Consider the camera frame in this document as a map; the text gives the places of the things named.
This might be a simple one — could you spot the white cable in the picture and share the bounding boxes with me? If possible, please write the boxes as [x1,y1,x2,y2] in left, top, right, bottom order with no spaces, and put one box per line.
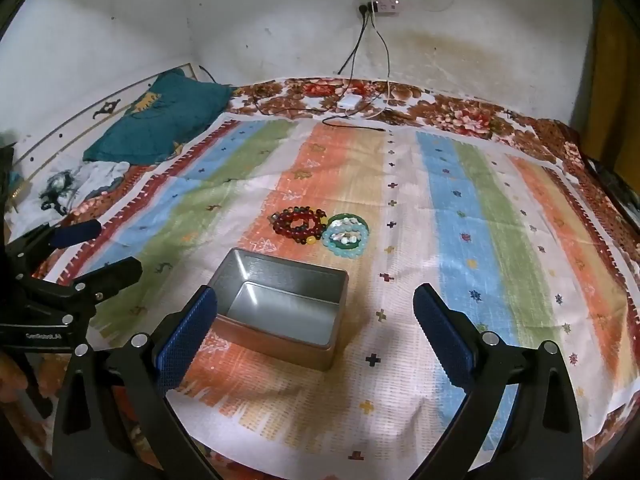
[344,0,394,122]

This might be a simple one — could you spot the black cable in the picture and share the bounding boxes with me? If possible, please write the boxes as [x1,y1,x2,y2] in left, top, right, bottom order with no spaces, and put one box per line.
[199,6,393,134]

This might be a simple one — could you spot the dark red bead bracelet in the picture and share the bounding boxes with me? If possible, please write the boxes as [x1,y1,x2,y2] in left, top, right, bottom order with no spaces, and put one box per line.
[271,207,327,245]

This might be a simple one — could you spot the white crumpled clothes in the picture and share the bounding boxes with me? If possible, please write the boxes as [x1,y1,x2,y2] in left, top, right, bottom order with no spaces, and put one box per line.
[6,155,130,236]

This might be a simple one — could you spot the rectangular metal tin box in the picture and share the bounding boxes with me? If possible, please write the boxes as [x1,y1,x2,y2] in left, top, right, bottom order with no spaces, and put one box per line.
[208,248,349,372]

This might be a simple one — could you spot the striped colourful woven mat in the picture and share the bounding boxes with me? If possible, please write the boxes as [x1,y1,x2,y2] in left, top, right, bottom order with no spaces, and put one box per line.
[47,119,639,479]

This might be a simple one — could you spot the floral brown bed sheet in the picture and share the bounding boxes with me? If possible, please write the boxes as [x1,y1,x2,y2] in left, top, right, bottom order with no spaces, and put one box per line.
[0,77,640,480]

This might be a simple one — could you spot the mustard yellow hanging cloth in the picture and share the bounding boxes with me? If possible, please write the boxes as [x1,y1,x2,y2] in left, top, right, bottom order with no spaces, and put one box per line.
[582,0,639,188]

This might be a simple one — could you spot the green jade bangle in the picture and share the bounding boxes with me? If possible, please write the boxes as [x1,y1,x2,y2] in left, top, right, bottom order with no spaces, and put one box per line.
[322,214,370,259]

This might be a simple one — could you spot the yellow and brown bead bracelet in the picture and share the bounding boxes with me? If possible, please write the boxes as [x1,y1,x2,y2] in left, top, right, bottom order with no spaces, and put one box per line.
[269,205,330,247]

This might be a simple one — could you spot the white charger adapter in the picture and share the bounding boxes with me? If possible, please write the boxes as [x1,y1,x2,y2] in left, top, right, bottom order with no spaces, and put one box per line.
[336,93,367,110]

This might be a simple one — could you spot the white power strip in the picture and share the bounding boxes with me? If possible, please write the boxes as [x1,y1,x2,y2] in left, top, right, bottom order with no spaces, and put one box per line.
[356,0,401,16]

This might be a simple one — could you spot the teal blanket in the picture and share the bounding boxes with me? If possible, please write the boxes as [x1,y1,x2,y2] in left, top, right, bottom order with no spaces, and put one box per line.
[84,68,233,166]

